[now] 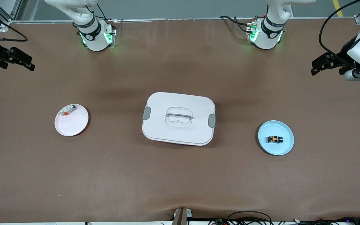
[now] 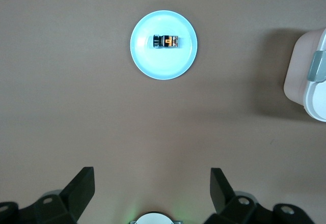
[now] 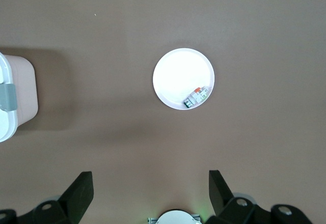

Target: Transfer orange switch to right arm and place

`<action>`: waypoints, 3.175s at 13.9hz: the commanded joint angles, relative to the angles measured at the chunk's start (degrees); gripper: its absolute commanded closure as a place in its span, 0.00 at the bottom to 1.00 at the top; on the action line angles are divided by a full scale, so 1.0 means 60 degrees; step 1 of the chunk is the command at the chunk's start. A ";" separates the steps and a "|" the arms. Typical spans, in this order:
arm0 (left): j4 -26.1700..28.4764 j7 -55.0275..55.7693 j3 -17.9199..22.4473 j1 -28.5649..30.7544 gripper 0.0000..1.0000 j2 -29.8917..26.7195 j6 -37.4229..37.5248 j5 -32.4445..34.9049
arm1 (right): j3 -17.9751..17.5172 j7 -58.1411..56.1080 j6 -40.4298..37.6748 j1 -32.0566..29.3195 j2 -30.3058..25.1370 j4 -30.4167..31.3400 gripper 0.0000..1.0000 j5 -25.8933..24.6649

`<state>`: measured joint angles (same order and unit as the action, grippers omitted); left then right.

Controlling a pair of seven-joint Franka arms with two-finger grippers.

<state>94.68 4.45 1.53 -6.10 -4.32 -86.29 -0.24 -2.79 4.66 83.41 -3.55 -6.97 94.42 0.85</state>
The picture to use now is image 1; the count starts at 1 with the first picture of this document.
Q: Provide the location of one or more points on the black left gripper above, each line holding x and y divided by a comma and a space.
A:
343, 56

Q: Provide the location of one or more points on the orange and black switch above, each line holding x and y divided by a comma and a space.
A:
274, 139

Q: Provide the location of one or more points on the pink round plate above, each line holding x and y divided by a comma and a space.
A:
72, 125

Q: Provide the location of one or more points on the light blue round plate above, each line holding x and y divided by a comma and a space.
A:
275, 148

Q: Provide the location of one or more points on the white lidded storage box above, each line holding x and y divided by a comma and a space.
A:
167, 131

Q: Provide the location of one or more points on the brown table mat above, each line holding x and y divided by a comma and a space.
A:
180, 175

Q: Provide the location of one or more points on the red and clear switch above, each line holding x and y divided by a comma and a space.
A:
67, 110

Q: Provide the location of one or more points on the silver table edge rail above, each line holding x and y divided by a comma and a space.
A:
180, 18

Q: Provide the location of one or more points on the brown camera mount post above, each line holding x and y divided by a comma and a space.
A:
181, 217

